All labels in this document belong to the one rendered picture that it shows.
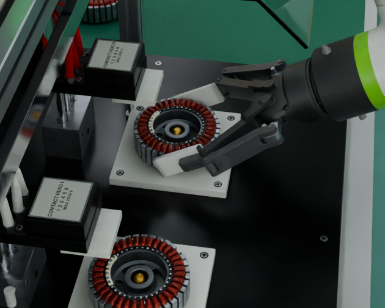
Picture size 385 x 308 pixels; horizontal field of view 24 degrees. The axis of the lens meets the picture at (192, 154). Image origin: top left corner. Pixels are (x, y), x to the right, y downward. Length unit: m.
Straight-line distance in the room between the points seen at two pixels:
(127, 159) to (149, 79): 0.11
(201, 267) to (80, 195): 0.19
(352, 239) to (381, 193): 1.11
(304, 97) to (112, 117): 0.31
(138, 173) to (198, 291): 0.20
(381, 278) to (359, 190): 0.89
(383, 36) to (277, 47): 0.39
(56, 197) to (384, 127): 1.58
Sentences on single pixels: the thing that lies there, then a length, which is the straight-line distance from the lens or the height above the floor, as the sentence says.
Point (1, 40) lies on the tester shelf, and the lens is 0.81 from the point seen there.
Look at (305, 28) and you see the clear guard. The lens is 0.98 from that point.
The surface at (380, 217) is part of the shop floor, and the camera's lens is 2.18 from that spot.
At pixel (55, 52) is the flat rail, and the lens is 0.91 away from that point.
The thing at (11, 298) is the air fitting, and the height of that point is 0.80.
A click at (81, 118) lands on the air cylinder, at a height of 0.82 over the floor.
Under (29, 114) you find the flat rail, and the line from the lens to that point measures 0.84.
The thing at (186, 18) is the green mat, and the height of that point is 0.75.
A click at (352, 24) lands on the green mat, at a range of 1.45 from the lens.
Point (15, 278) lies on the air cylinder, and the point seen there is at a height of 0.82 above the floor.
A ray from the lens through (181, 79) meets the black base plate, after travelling 1.29.
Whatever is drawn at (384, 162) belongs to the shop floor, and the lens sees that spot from 2.31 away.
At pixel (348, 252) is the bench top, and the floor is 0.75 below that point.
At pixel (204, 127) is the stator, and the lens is 1.14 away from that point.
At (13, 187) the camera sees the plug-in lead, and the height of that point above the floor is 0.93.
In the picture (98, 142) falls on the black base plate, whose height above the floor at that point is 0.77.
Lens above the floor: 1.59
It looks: 44 degrees down
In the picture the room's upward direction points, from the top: straight up
